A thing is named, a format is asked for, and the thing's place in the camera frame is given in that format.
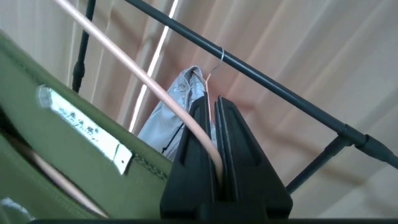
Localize beige curtain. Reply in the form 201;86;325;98
0;0;398;218

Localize pale grey shorts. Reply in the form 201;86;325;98
137;65;218;162

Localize black clothes rack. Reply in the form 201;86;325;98
72;0;398;194

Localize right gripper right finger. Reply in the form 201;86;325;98
214;95;294;219

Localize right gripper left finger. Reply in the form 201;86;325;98
160;92;223;219

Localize green garment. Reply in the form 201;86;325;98
0;30;174;219

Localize pink clothes hanger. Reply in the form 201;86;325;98
192;46;225;123
9;0;224;218

